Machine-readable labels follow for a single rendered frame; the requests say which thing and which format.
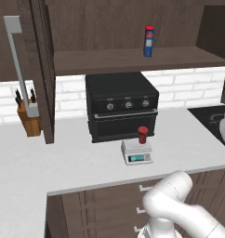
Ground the red yogurt cup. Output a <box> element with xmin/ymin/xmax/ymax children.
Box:
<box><xmin>137</xmin><ymin>126</ymin><xmax>150</xmax><ymax>145</ymax></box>

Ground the white digital scale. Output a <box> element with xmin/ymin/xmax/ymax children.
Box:
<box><xmin>120</xmin><ymin>139</ymin><xmax>155</xmax><ymax>166</ymax></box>

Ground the brown base cabinet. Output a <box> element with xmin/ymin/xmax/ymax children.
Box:
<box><xmin>44</xmin><ymin>166</ymin><xmax>225</xmax><ymax>238</ymax></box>

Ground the black toaster oven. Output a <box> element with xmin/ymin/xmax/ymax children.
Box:
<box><xmin>85</xmin><ymin>71</ymin><xmax>160</xmax><ymax>144</ymax></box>

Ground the wooden knife block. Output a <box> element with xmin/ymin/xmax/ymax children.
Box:
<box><xmin>13</xmin><ymin>87</ymin><xmax>43</xmax><ymax>139</ymax></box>

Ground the blue and red box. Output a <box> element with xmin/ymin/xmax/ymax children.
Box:
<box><xmin>143</xmin><ymin>25</ymin><xmax>155</xmax><ymax>59</ymax></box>

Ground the black hob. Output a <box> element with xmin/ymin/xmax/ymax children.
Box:
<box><xmin>187</xmin><ymin>104</ymin><xmax>225</xmax><ymax>153</ymax></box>

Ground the grey toaster oven handle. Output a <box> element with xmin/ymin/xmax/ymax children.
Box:
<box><xmin>93</xmin><ymin>108</ymin><xmax>159</xmax><ymax>120</ymax></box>

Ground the grey cabinet door handle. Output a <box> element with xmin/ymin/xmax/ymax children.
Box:
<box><xmin>3</xmin><ymin>15</ymin><xmax>41</xmax><ymax>118</ymax></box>

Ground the dark brown closed wall cabinet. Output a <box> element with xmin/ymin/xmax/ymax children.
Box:
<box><xmin>0</xmin><ymin>0</ymin><xmax>29</xmax><ymax>84</ymax></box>

